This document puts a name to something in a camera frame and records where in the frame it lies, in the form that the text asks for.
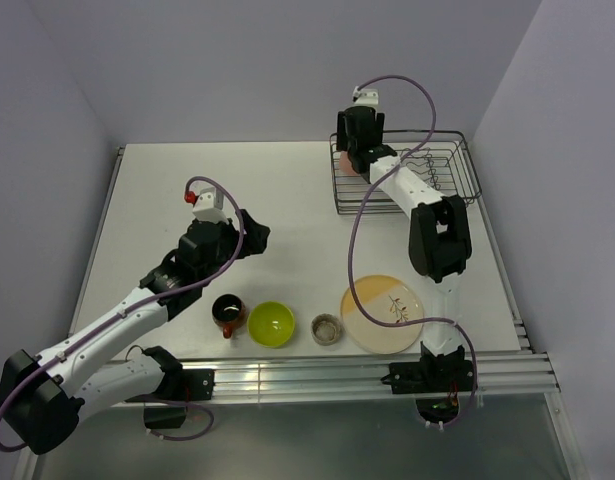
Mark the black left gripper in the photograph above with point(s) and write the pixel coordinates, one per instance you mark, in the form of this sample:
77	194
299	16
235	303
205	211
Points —
253	238

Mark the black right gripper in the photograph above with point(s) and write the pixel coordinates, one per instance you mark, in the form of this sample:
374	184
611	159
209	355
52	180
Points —
341	139

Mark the pink plastic cup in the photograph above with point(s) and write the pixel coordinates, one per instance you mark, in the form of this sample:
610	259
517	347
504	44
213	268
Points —
345	165

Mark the lime green bowl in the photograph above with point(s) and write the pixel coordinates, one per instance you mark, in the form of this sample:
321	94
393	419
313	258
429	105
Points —
271	324

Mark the speckled ceramic cup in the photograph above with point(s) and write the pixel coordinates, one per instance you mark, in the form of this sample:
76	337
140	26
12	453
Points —
326	329

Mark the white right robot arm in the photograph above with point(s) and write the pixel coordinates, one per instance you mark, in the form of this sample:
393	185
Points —
439	245

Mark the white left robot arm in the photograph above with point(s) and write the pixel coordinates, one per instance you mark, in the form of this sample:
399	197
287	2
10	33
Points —
44	397

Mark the yellow cream floral plate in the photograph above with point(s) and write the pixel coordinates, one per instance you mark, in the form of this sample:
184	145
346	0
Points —
388	300

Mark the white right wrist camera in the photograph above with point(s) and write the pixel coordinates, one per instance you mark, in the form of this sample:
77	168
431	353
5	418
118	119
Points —
365	97

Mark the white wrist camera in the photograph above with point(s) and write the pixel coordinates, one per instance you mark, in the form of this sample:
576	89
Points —
207	205
365	97

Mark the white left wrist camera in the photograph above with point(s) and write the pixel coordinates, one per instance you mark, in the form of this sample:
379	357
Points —
207	205

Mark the metal wire dish rack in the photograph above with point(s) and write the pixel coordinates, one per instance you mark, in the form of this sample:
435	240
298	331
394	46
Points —
444	163

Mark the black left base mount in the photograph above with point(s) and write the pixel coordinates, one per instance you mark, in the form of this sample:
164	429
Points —
181	393

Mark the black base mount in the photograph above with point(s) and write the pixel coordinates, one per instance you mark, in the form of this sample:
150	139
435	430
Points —
429	377
181	393

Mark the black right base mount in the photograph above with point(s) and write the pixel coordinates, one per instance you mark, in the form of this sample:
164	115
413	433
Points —
429	377

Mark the aluminium rail frame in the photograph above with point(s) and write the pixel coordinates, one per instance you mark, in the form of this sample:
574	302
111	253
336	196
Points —
288	187

